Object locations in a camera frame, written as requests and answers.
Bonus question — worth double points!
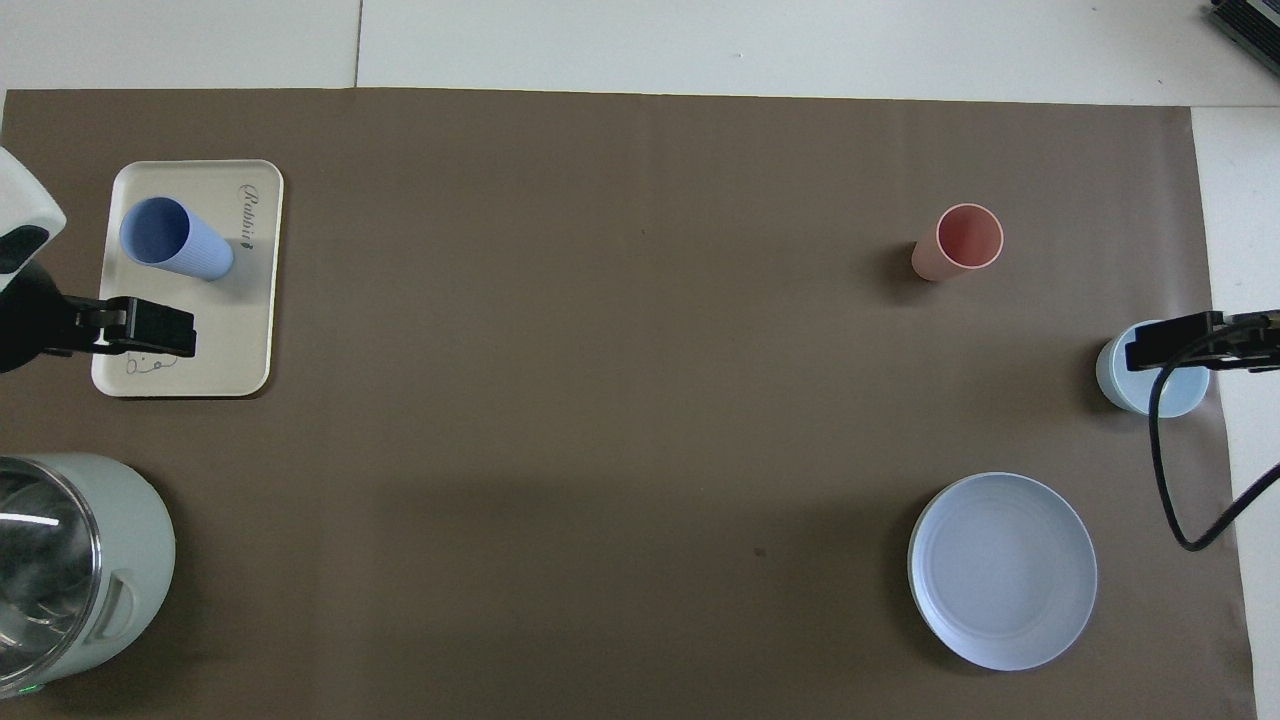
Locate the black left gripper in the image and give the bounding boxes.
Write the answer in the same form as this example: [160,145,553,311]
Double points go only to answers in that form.
[0,262,198,374]

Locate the blue ribbed cup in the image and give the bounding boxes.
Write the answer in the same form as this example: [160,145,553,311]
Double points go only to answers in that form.
[119,196,236,283]

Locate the pink cup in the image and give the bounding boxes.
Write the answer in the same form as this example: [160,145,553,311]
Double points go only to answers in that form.
[911,203,1004,283]

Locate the cream rabbit print tray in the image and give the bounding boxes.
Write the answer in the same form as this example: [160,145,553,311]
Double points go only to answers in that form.
[90,160,285,399]

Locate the light blue bowl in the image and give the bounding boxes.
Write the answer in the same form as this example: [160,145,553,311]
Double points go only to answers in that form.
[1096,320,1211,419]

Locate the mint green electric pot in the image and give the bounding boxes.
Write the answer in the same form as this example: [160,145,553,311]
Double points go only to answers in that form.
[0,453,178,699]

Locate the glass pot lid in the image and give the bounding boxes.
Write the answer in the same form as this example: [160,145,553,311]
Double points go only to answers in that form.
[0,470,104,683]

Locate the pale blue plate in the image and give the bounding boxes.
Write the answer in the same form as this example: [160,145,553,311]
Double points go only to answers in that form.
[907,472,1099,672]

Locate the dark grey box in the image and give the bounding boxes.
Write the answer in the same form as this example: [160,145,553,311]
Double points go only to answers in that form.
[1205,0,1280,77]

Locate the brown table mat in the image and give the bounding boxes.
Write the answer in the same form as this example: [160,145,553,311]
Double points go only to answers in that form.
[0,88,1259,720]

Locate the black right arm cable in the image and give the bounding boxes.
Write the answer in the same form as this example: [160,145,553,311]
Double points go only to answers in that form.
[1148,320,1280,553]

